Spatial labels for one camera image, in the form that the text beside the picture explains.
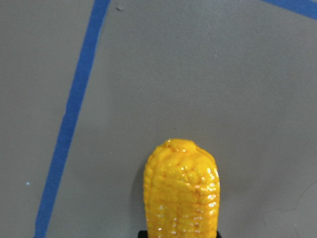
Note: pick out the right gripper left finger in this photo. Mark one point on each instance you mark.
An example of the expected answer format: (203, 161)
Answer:
(142, 234)

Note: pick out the yellow plastic corn cob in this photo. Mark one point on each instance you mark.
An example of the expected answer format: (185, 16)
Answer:
(181, 191)

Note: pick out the brown table mat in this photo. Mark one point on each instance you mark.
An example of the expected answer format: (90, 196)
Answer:
(238, 77)

